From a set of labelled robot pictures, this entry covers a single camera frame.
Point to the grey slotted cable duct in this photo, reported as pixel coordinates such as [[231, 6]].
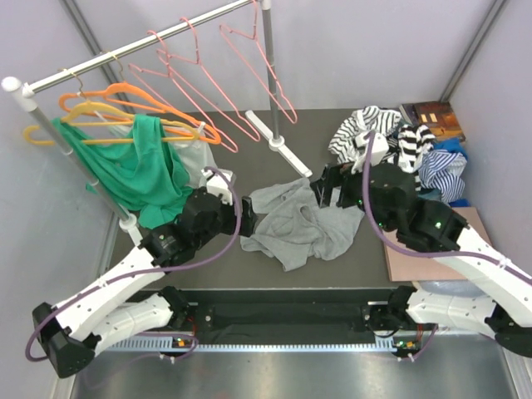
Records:
[[168, 344]]

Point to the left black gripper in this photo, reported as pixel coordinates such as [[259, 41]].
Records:
[[248, 218]]

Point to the white garment on hanger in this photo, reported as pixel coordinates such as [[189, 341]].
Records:
[[195, 158]]

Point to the yellow plastic hanger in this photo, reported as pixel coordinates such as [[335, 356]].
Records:
[[25, 98]]

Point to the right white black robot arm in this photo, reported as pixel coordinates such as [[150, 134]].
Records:
[[428, 229]]

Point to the orange plastic hanger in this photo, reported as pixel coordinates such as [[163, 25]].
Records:
[[137, 104]]

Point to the bold black white striped garment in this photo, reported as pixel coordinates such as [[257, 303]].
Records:
[[410, 146]]

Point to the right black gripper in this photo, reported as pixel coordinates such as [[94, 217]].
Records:
[[333, 176]]

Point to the grey tank top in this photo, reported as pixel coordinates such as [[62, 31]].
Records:
[[294, 228]]

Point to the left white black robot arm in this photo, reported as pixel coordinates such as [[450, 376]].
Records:
[[75, 331]]

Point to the book with dark cover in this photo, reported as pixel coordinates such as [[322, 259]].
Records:
[[438, 116]]

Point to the pink cardboard sheet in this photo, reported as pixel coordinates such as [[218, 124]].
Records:
[[403, 268]]

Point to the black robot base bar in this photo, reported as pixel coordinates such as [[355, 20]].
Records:
[[290, 316]]

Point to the blue white striped shirt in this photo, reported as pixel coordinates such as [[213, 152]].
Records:
[[441, 170]]

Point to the green tank top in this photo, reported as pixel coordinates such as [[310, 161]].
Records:
[[154, 207]]

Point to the blue garment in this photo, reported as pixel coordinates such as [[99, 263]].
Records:
[[452, 145]]

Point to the black white striped shirt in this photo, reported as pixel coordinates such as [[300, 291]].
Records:
[[370, 118]]

